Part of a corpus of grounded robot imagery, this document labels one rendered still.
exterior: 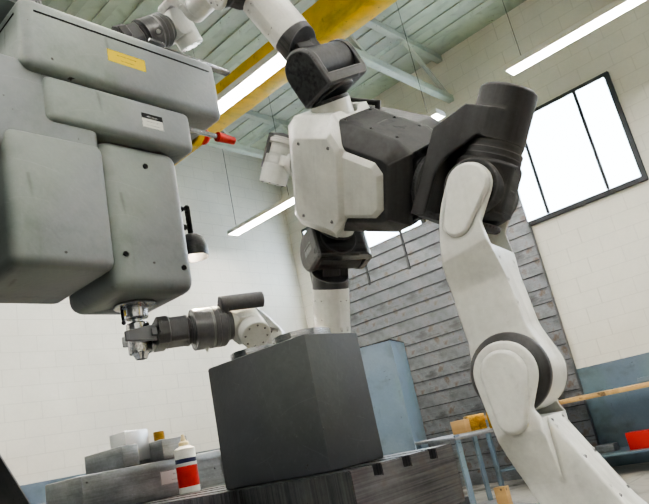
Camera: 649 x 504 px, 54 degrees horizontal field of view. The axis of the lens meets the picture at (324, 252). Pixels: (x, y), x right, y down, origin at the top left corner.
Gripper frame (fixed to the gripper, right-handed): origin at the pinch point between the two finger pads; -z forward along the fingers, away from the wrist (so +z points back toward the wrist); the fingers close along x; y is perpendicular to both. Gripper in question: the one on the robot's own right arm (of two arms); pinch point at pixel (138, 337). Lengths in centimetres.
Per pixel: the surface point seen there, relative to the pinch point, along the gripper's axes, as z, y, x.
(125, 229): -1.3, -19.1, 11.8
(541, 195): 599, -215, -476
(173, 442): 4.2, 21.6, -2.8
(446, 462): 33, 34, 50
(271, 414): 11.1, 22.7, 42.1
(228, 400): 7.3, 18.9, 34.2
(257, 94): 222, -349, -453
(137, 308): 0.2, -5.4, 2.4
